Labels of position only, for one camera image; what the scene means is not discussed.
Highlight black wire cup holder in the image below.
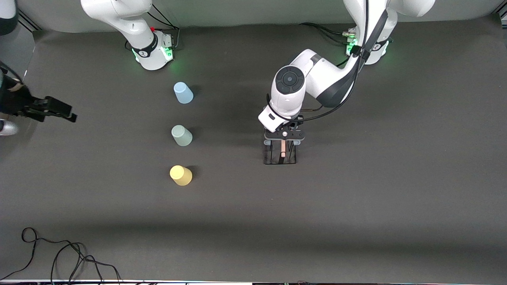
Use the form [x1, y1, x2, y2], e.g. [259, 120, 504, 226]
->
[263, 138, 306, 165]

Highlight thin black loose cable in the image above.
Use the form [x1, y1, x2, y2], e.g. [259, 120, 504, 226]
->
[0, 227, 123, 283]

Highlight pale blue plastic cup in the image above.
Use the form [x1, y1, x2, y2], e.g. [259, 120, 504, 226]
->
[173, 82, 194, 104]

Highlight dark grey table mat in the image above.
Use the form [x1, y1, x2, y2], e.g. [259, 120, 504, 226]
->
[0, 14, 507, 282]

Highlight black right arm base cables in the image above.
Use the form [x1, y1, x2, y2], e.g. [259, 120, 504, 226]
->
[125, 4, 181, 50]

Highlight yellow plastic cup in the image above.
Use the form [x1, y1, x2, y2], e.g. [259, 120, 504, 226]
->
[170, 165, 193, 186]

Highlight pale green plastic cup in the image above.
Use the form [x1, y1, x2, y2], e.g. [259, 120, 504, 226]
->
[171, 125, 193, 147]

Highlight black arm base cables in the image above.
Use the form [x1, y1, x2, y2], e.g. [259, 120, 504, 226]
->
[125, 4, 181, 50]
[299, 23, 357, 44]

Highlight black left arm base cables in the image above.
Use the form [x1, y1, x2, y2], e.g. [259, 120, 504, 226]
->
[299, 23, 357, 44]

